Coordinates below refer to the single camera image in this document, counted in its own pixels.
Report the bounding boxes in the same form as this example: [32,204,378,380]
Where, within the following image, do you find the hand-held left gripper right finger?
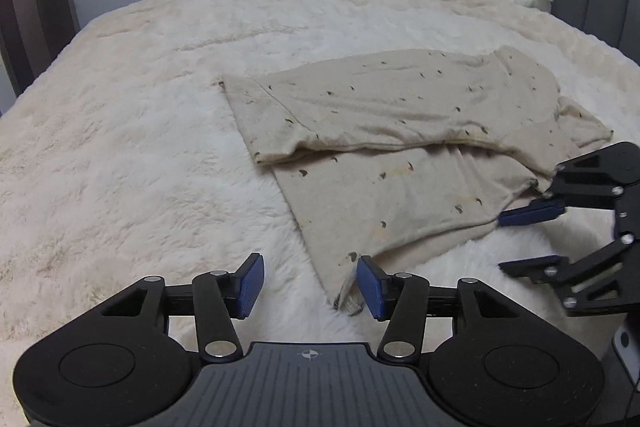
[357,256,521,363]

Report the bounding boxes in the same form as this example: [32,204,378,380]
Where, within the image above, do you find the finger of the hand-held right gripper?
[497,143,640,228]
[499,234,640,318]

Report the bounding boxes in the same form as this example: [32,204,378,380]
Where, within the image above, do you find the door with black handle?
[0,0,82,100]

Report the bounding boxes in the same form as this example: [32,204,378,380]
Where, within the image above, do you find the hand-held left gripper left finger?
[102,253,265,362]

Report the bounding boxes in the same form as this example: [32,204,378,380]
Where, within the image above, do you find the beige printed garment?
[220,46,615,315]

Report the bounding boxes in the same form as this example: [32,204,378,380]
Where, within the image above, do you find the cream fluffy blanket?
[0,0,640,427]

